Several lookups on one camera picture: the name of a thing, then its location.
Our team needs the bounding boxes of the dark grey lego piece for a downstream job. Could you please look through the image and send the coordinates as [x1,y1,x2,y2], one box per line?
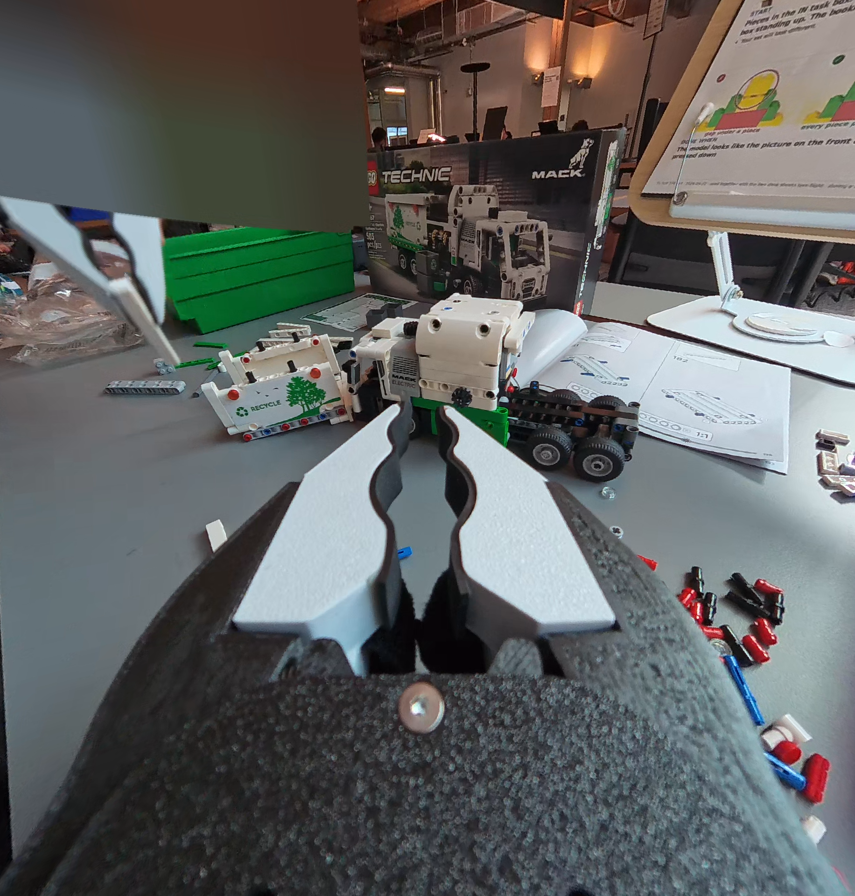
[361,297,416,327]

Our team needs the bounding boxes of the printed instruction sheet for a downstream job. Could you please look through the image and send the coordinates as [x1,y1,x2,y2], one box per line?
[655,0,855,204]

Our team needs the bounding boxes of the pile of red black pins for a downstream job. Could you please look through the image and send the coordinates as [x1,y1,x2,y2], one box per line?
[677,566,787,666]

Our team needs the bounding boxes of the pile of tan lego pieces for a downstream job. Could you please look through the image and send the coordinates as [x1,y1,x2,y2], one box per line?
[816,428,855,512]

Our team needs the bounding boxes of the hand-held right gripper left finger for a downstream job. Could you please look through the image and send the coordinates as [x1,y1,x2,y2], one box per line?
[233,402,414,676]

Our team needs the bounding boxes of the open instruction booklet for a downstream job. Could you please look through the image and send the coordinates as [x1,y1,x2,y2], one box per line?
[515,308,792,476]

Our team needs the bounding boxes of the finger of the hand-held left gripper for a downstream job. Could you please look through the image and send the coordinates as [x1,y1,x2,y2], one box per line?
[111,212,169,325]
[0,196,185,367]

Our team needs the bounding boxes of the short blue lego axle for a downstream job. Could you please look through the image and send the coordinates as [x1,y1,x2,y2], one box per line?
[764,751,806,792]

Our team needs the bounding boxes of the green white sticker sheet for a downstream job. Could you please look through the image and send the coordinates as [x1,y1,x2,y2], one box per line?
[308,293,428,331]

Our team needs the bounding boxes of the lego set box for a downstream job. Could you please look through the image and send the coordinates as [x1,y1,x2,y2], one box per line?
[366,128,628,319]

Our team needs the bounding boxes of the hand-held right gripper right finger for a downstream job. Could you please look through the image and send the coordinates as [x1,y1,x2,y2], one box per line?
[436,406,617,655]

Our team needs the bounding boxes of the green plastic bin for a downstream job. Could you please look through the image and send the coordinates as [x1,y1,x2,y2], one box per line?
[163,227,357,336]

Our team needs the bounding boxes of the black floor lamp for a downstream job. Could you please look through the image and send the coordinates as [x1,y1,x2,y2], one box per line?
[461,62,491,141]

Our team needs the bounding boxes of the long blue lego axle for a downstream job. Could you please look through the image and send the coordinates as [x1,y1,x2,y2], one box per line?
[720,654,766,727]

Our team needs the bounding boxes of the white lego garbage container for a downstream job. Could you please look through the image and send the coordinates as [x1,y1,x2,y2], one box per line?
[201,335,355,442]

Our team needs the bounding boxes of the white lego truck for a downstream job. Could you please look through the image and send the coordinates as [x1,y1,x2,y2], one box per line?
[343,294,642,484]

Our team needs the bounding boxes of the white document stand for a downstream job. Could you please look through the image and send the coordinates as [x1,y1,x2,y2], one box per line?
[646,196,855,387]

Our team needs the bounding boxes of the clear plastic bags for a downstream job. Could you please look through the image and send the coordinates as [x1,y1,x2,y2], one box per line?
[7,269,145,368]

